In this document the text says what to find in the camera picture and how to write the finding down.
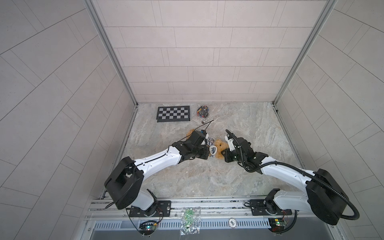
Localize striped knit bear sweater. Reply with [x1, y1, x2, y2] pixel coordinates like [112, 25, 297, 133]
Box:
[207, 137, 218, 158]

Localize brown teddy bear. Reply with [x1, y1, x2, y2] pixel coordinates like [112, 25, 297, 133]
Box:
[187, 130, 229, 160]

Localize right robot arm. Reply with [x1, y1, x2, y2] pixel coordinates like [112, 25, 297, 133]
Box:
[223, 135, 360, 225]

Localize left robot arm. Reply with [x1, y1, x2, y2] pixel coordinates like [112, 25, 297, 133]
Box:
[104, 130, 209, 215]

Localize bag of colourful small parts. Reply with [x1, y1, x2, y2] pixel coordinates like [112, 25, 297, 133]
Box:
[197, 105, 209, 118]

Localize black white checkerboard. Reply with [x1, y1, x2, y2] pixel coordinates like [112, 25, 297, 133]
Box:
[156, 106, 191, 123]

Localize clear bag green parts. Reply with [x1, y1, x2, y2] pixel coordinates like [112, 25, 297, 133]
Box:
[180, 208, 202, 236]

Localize round white sticker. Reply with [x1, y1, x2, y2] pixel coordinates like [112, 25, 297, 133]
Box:
[228, 218, 237, 229]

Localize right circuit board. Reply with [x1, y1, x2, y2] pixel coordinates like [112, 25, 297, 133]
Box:
[268, 218, 287, 233]

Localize left green circuit board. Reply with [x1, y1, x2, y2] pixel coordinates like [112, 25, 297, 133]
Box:
[139, 220, 159, 236]

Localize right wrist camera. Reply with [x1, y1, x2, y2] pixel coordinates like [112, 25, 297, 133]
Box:
[225, 134, 236, 152]

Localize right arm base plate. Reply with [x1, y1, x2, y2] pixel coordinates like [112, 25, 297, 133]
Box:
[244, 200, 293, 216]

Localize black corrugated cable conduit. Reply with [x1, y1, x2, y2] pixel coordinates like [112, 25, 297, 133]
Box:
[224, 129, 361, 221]

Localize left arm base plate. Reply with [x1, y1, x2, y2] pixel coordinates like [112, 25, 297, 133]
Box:
[128, 201, 172, 218]

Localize aluminium mounting rail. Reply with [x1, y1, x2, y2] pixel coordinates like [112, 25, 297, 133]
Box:
[80, 196, 341, 240]

